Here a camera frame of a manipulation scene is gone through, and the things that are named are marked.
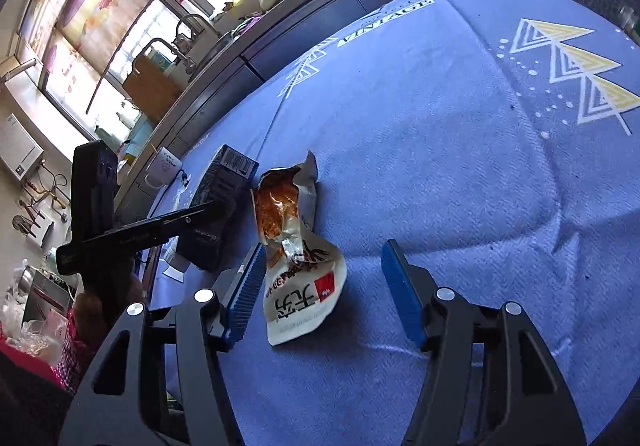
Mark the wooden cutting board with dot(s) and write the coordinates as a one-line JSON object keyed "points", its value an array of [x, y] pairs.
{"points": [[150, 89]]}

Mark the blue patterned tablecloth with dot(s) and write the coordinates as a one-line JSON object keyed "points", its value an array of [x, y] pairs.
{"points": [[497, 141]]}

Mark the white ceramic mug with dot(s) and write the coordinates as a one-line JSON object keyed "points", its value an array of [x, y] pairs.
{"points": [[164, 168]]}

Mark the white water heater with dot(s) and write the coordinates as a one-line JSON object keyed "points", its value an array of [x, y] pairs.
{"points": [[20, 153]]}

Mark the black carton box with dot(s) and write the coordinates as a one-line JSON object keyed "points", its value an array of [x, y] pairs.
{"points": [[224, 187]]}

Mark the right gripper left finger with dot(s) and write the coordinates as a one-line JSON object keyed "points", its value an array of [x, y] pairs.
{"points": [[156, 379]]}

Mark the steel kitchen faucet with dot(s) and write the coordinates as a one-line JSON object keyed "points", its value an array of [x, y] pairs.
{"points": [[163, 56]]}

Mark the white orange snack wrapper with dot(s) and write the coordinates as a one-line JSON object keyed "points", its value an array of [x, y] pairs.
{"points": [[305, 274]]}

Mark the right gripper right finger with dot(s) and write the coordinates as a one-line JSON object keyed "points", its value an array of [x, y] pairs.
{"points": [[524, 399]]}

